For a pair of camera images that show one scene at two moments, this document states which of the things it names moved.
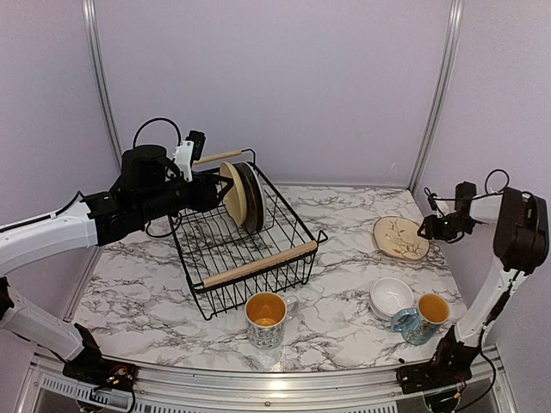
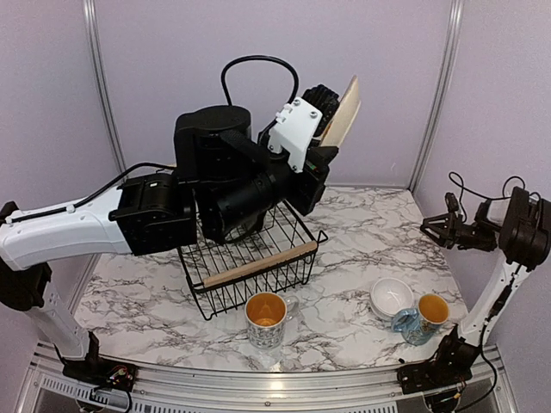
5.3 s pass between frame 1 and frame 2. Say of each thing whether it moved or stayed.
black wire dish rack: stayed
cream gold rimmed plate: moved
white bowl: stayed
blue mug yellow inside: stayed
